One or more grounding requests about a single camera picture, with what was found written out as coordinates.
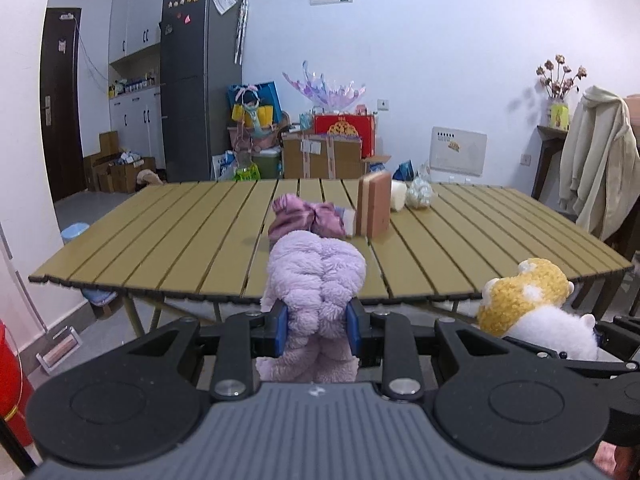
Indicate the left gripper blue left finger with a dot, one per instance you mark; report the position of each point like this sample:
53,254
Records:
278,328

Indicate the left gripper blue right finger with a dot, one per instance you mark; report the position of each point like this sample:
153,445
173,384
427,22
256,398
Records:
356,325

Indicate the lilac fluffy headband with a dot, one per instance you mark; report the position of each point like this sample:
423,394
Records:
315,277

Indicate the purple satin bow scrunchie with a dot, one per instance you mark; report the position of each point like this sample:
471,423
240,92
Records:
291,213

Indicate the white yellow plush hamster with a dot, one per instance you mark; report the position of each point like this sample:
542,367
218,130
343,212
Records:
528,306

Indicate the pink brown sponge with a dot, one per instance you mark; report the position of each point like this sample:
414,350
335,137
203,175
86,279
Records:
373,207

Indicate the folding slatted camping table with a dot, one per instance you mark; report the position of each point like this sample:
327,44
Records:
209,241

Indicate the white foam tape roll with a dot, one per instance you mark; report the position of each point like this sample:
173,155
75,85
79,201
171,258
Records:
398,195

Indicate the crumpled clear plastic bag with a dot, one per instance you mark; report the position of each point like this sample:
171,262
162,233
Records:
420,193

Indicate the green snack bag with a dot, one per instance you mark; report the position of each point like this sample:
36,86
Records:
247,173

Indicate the large taped cardboard box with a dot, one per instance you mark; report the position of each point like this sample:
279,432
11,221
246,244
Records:
307,156

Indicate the red gift box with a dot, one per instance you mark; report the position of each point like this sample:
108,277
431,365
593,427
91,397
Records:
358,126

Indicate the cream hooded jacket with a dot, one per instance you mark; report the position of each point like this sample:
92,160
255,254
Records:
599,166

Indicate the blue gift bag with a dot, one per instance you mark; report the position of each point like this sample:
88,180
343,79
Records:
249,101

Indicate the open cardboard boxes by door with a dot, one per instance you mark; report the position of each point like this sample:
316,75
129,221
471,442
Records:
113,170

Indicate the iridescent flower bouquet wrap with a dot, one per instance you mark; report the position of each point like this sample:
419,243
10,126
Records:
328,96

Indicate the light blue stool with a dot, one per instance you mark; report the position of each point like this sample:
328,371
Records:
73,231

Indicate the white floor squeegee mop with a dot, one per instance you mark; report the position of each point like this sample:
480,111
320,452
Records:
33,342

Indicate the dark wooden side table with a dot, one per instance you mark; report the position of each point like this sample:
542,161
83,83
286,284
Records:
552,142

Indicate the white kitchen cabinets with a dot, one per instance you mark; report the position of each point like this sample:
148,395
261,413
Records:
134,72

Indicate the red plastic bucket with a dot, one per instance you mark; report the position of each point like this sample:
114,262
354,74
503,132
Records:
15,389

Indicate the dried flowers in vase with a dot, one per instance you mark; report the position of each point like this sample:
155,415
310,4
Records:
558,78

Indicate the dark grey refrigerator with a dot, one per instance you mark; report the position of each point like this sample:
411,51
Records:
197,67

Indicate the dark brown door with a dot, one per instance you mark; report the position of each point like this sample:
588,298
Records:
59,116

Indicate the white wall heater panel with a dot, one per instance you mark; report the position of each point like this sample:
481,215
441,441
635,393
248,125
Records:
458,151

